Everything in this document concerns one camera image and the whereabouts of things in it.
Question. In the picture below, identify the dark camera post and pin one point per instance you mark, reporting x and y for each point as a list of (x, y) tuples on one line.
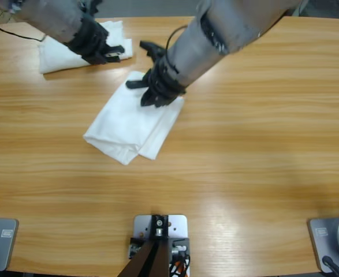
[(149, 259)]

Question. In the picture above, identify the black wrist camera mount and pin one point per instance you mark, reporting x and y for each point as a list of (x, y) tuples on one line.
[(91, 5), (152, 47)]

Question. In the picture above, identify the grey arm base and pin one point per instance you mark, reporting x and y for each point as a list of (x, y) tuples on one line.
[(4, 245), (325, 239)]

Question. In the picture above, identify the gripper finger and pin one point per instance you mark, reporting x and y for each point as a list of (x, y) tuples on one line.
[(137, 84), (113, 59), (114, 51), (149, 99)]

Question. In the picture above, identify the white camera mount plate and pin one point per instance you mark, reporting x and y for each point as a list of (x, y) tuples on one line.
[(178, 228)]

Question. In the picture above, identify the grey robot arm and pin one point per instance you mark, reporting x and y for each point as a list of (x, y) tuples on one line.
[(50, 17), (215, 34)]

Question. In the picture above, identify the folded white cloth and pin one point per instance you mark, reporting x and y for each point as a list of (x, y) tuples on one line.
[(56, 57)]

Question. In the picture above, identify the orange clamp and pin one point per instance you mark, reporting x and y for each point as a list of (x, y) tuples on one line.
[(180, 264)]

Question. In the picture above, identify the white t-shirt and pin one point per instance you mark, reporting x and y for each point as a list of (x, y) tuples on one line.
[(128, 124)]

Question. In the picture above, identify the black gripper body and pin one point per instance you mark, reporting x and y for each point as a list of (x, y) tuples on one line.
[(91, 43), (166, 86)]

